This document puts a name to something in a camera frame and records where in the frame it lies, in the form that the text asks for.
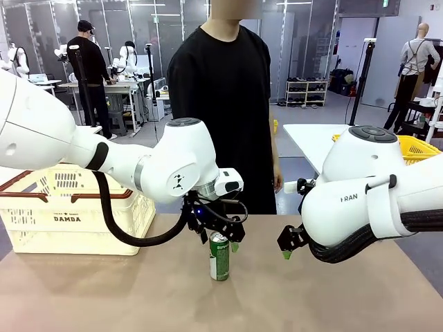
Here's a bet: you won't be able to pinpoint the white side table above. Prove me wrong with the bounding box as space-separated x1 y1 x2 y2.
282 123 351 177

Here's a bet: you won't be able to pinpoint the green drink can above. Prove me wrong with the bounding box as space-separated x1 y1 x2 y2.
209 230 231 282

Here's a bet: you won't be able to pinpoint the grey step stool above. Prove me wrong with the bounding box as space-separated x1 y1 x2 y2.
109 110 128 136

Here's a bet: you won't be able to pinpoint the white lab workbench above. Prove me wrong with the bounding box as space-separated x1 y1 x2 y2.
58 80 141 134

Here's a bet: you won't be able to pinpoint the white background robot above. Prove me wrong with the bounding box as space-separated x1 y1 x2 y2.
112 40 140 75
6 43 31 77

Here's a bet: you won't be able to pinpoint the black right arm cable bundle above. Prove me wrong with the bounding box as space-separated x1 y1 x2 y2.
307 209 443 264

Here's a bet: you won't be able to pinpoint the black bag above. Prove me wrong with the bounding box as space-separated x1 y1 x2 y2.
328 68 356 97

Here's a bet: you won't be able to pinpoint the white shoe rack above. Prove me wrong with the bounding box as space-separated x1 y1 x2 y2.
285 76 329 107

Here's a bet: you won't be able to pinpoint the yellow plastic basket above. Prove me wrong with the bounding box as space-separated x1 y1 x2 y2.
332 133 442 166

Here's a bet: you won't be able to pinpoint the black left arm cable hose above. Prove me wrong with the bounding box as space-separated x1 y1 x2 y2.
95 171 190 248

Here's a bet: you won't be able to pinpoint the black tripod pole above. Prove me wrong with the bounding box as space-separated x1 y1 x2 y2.
68 44 98 127

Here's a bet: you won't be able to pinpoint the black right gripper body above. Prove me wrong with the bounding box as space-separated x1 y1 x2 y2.
293 223 311 247

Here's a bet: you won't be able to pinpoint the person in black t-shirt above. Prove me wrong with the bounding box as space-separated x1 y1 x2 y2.
167 0 284 215

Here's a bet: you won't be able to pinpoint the black tripod with white top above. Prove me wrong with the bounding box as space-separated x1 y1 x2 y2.
347 38 377 126

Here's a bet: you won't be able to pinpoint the person's left forearm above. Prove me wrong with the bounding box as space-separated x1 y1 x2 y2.
269 136 282 176

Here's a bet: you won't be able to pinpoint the black utility cart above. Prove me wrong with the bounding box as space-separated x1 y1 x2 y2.
401 99 437 136

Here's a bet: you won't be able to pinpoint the cream shopping basket brown handles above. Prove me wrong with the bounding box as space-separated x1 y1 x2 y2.
0 165 156 257

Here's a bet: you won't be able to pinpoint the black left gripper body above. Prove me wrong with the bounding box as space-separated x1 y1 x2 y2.
182 193 248 238

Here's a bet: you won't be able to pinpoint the man in black with cap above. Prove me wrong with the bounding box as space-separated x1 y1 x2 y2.
66 19 114 140

